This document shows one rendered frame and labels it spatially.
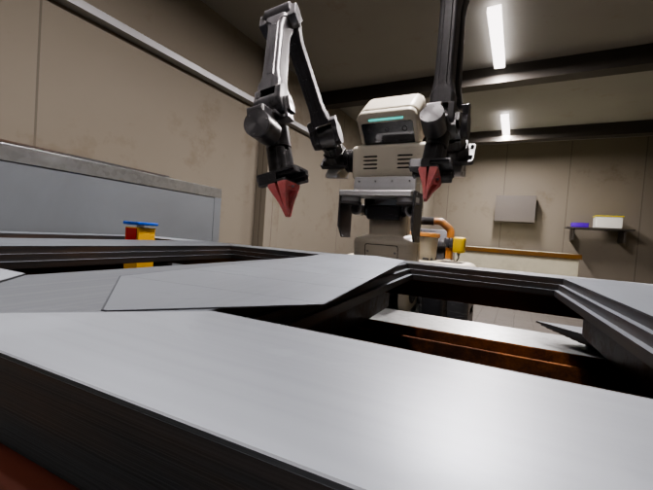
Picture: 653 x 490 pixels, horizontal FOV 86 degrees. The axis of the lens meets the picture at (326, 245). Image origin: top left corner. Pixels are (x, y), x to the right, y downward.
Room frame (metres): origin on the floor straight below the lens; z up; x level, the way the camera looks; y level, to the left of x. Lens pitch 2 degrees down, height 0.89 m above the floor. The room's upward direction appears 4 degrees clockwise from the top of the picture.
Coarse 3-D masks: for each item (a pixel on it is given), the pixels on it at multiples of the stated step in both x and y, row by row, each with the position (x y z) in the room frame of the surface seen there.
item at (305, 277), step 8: (224, 264) 0.43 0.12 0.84; (232, 264) 0.44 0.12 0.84; (224, 272) 0.36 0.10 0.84; (232, 272) 0.36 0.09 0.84; (240, 272) 0.37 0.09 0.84; (248, 272) 0.37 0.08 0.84; (256, 272) 0.38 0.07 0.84; (264, 272) 0.38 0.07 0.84; (272, 272) 0.39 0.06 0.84; (280, 272) 0.39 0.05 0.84; (288, 272) 0.40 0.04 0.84; (296, 272) 0.40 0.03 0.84; (304, 272) 0.41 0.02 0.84; (288, 280) 0.33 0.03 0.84; (296, 280) 0.34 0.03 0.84; (304, 280) 0.34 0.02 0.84; (312, 280) 0.35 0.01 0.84; (320, 280) 0.35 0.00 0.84; (328, 280) 0.36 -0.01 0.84; (336, 280) 0.36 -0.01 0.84; (344, 280) 0.36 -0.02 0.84; (352, 280) 0.37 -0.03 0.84; (360, 280) 0.37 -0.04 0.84; (368, 280) 0.38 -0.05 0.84; (352, 288) 0.31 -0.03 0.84
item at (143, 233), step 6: (138, 228) 0.91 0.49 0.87; (144, 228) 0.92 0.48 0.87; (150, 228) 0.94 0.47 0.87; (138, 234) 0.91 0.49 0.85; (144, 234) 0.92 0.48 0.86; (150, 234) 0.94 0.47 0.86; (126, 264) 0.92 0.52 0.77; (132, 264) 0.91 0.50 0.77; (138, 264) 0.91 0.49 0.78; (144, 264) 0.93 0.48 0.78; (150, 264) 0.94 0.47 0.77
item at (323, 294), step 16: (160, 272) 0.33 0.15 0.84; (176, 272) 0.33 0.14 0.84; (192, 272) 0.34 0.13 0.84; (208, 272) 0.35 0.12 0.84; (224, 288) 0.27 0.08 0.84; (240, 288) 0.27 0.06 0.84; (256, 288) 0.28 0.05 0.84; (272, 288) 0.28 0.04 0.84; (288, 288) 0.29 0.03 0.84; (304, 288) 0.30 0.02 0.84; (320, 288) 0.30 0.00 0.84; (336, 288) 0.31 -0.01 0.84
